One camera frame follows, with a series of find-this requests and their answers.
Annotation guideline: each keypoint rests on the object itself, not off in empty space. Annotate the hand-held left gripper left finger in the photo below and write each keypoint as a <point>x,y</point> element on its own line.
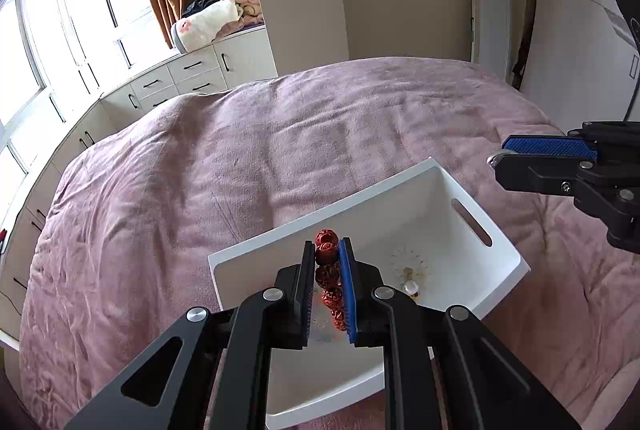
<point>302,295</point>

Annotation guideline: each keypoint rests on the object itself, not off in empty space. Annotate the white wardrobe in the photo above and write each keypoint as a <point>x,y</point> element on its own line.
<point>565,34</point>

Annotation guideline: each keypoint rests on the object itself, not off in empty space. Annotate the red object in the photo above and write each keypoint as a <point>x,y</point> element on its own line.
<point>2,240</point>

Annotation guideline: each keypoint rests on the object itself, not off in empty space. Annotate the white plastic storage box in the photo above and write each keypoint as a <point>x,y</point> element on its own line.
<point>440,210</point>

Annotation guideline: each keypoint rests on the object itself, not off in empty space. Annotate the pink fleece blanket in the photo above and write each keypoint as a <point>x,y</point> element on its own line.
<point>250,134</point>

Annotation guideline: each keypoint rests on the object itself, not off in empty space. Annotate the white plush pillow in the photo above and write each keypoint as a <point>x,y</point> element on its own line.
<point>205,24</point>

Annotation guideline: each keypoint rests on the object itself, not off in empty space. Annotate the silver snowflake brooch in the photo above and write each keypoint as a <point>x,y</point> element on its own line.
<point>409,260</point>

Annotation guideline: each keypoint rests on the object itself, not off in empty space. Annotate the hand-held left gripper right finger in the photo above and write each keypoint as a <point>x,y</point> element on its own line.
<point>348,295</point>

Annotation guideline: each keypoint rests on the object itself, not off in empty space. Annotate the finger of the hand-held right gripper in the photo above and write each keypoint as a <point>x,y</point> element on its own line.
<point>550,147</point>
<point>535,175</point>

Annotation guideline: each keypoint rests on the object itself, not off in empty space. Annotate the large window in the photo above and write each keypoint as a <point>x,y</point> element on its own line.
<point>60,9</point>

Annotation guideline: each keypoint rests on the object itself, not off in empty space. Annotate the white drawer cabinet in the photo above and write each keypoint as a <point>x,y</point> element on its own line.
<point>200,69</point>

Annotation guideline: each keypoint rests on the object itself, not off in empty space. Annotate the dark cloth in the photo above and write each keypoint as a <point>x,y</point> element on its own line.
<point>200,4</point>

